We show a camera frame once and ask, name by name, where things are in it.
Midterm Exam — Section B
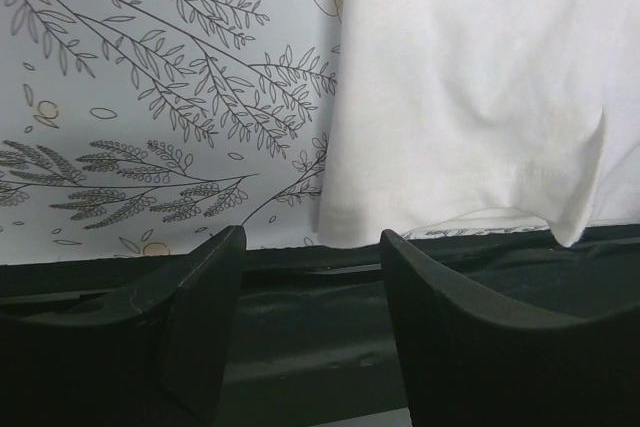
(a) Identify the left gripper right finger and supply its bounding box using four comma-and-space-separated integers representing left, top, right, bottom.
380, 230, 639, 426

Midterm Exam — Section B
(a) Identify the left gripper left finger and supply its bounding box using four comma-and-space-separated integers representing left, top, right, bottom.
1, 226, 246, 426

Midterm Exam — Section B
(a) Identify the white t shirt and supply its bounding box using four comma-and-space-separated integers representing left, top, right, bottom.
318, 0, 639, 248

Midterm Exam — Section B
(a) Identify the floral table cloth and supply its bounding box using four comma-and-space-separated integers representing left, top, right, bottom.
0, 0, 551, 266

